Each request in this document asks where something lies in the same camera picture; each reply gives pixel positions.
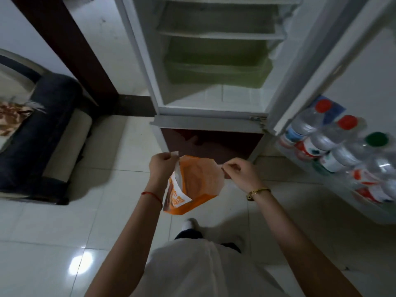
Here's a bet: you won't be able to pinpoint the person's right hand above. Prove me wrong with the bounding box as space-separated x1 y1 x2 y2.
222 158 266 194

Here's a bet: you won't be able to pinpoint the person's left hand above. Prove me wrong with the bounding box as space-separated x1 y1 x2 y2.
149 152 179 193

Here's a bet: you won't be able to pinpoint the orange snack bag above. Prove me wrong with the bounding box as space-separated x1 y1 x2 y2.
163 151 226 216

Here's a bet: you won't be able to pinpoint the person's right forearm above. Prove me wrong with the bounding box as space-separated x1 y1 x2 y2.
249 186 363 297

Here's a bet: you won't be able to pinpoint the person's left forearm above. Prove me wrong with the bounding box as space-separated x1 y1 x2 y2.
84 182 165 297

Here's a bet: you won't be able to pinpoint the person's white shoe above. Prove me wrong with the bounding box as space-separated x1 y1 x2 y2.
181 218 199 232

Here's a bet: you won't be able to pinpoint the person's dark trousers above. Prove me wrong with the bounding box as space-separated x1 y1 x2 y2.
174 229 242 254

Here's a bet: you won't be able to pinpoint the red cap water bottle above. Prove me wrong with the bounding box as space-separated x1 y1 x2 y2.
279 99 333 149
295 115 359 161

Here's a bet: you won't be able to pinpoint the white refrigerator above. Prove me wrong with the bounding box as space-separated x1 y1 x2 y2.
113 0 310 166

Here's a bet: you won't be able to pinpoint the green crisper drawer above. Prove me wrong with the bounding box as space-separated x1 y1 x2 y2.
163 37 274 89

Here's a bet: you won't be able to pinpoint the person's white shirt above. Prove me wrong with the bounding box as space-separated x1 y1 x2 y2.
130 238 290 297

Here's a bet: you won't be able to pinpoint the green cap water bottle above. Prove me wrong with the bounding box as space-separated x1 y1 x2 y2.
319 132 390 173

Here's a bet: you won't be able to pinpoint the white refrigerator door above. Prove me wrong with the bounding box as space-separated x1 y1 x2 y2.
264 0 396 225

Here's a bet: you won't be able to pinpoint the dark blue sofa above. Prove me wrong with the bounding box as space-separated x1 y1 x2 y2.
0 54 93 205

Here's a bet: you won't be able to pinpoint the white refrigerator shelf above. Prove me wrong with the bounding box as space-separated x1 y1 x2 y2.
156 26 286 41

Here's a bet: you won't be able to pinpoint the clear bottle with orange label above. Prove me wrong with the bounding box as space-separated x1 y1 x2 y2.
350 154 396 204

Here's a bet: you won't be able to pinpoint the brown patterned cushion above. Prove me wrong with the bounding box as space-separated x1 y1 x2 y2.
0 100 34 137

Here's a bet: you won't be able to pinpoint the gold bracelet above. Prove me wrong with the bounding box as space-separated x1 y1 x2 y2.
246 188 272 202

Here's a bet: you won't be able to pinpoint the red string bracelet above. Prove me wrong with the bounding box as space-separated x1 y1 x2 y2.
141 191 163 209

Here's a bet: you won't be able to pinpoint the dark wooden door frame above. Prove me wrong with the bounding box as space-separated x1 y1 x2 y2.
9 0 119 106

